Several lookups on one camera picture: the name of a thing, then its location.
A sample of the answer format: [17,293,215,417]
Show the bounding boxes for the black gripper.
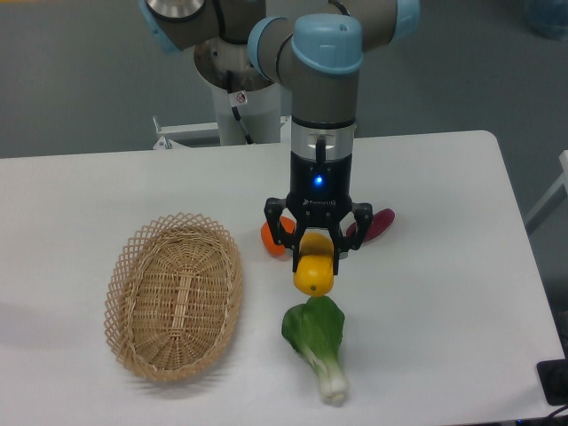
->
[264,153,373,275]

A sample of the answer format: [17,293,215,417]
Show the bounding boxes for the white frame at right edge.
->
[524,150,567,235]

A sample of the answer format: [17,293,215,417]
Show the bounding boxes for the green bok choy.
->
[280,296,349,405]

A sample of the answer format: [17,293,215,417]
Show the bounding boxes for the woven wicker basket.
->
[104,213,242,382]

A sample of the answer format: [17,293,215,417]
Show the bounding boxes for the orange fruit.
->
[260,216,296,256]

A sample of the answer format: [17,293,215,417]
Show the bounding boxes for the purple eggplant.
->
[345,209,396,242]

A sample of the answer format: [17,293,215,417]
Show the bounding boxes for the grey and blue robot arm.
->
[138,1,421,261]

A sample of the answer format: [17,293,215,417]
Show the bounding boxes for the black cable on pedestal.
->
[225,69,256,146]

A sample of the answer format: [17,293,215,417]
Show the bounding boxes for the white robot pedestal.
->
[152,37,294,150]

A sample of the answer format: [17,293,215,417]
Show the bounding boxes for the black device at table edge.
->
[536,359,567,406]

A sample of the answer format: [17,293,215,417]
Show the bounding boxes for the yellow mango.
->
[293,233,335,297]

